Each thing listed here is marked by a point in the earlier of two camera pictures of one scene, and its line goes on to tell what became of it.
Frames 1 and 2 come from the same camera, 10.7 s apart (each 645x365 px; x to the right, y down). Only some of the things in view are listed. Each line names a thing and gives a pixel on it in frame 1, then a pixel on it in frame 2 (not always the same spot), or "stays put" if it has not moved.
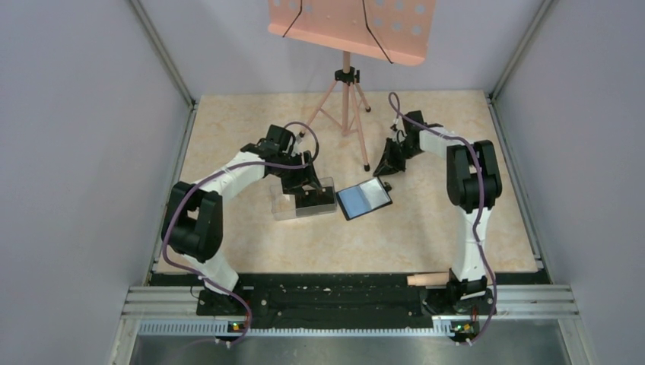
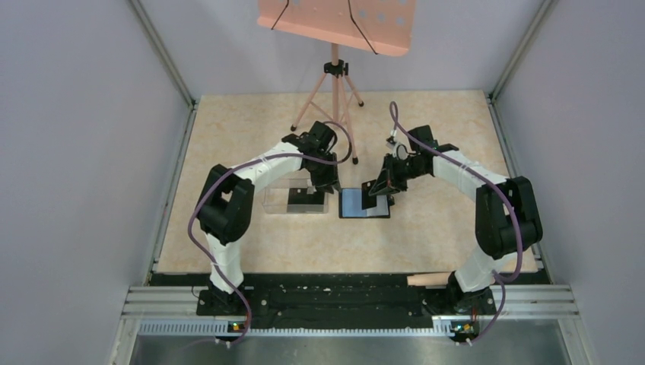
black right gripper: x=388 y=164 → x=383 y=185
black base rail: x=349 y=295 stays put
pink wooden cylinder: x=429 y=279 stays put
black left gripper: x=305 y=176 → x=332 y=176
